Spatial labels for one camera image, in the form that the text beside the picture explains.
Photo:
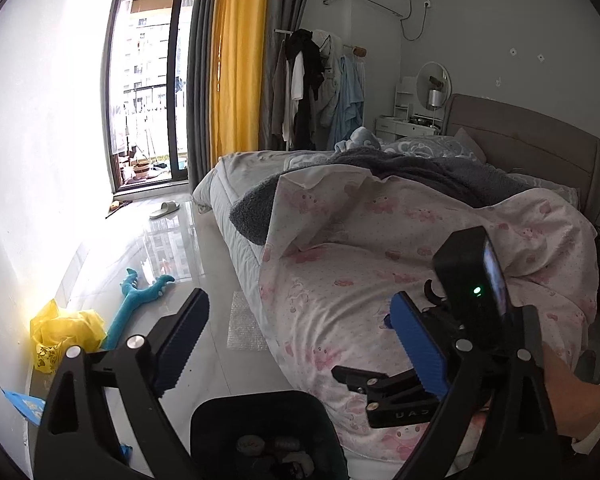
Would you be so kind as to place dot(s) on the pink printed blanket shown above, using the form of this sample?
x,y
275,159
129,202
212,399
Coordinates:
x,y
355,270

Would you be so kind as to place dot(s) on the grey fleece blanket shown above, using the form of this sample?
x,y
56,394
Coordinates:
x,y
250,212

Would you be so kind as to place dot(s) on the small floor brush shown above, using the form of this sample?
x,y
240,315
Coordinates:
x,y
116,207

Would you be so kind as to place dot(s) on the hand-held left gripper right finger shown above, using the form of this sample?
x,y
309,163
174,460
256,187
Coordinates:
x,y
420,345

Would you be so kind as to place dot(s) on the white tissue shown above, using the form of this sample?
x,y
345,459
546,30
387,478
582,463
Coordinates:
x,y
298,458

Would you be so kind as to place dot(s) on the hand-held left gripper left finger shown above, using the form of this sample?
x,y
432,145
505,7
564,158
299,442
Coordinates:
x,y
182,345

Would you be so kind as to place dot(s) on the yellow curtain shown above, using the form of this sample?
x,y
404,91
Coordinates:
x,y
240,60

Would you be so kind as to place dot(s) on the teal plush toy stick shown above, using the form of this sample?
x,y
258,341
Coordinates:
x,y
130,300

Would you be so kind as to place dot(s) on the brown bed headboard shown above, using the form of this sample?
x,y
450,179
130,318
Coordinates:
x,y
525,135

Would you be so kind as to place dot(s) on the round pale wrapper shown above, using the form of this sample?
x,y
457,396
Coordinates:
x,y
250,444

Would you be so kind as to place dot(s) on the dark grey curtain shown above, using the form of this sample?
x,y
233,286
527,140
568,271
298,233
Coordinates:
x,y
202,75

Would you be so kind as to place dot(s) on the wall clothes rail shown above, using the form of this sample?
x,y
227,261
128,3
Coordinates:
x,y
357,51

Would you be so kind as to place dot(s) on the light blue garment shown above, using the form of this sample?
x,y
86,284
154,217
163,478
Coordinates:
x,y
347,105

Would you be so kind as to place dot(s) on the black framed glass door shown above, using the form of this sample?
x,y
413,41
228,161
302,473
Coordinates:
x,y
180,85

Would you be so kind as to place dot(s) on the bubble wrap sheet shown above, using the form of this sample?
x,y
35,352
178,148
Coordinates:
x,y
247,322

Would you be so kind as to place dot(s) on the person's right forearm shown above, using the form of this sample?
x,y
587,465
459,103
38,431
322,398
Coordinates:
x,y
575,395

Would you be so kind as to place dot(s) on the black garment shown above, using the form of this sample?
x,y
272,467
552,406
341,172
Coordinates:
x,y
305,85

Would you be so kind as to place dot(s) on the yellow plastic bag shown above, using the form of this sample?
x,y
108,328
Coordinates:
x,y
65,330

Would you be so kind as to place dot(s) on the pale slipper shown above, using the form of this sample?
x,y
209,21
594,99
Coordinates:
x,y
164,209

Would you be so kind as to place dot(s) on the wooden basin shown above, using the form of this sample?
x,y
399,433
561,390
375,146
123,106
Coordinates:
x,y
141,168

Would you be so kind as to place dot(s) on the white dresser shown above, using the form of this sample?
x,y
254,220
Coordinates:
x,y
395,127

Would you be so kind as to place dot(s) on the grey coat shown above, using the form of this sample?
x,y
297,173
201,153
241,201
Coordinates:
x,y
279,95

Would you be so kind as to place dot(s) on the black trash bin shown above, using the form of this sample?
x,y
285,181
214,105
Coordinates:
x,y
225,415

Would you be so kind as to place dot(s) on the blue patterned pillow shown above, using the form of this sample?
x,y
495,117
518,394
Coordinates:
x,y
430,147

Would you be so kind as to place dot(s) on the light blue plush cloth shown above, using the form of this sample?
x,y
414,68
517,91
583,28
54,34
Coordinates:
x,y
362,137

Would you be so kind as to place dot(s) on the white garment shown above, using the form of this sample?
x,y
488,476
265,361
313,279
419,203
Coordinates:
x,y
297,77

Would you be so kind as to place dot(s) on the round mirror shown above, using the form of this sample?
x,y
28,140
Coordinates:
x,y
432,80

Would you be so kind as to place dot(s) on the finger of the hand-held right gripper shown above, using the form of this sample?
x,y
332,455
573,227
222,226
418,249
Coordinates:
x,y
395,400
387,321

